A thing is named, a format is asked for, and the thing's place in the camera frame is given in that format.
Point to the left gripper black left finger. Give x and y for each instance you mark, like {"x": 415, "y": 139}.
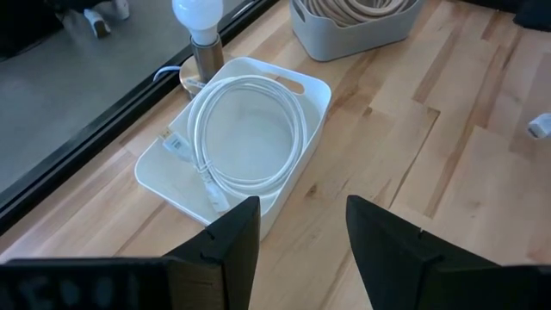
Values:
{"x": 234, "y": 249}

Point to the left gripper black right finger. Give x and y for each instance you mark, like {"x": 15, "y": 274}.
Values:
{"x": 383, "y": 249}

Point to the white plastic bin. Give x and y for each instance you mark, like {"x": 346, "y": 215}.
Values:
{"x": 314, "y": 112}

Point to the bare bulb lamp brass base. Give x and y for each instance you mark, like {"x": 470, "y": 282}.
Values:
{"x": 206, "y": 56}

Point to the grey plastic bin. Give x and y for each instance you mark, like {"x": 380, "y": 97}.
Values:
{"x": 344, "y": 43}

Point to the person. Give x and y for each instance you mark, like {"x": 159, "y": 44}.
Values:
{"x": 97, "y": 23}

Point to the black aluminium table frame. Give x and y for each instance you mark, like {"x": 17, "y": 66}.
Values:
{"x": 86, "y": 146}

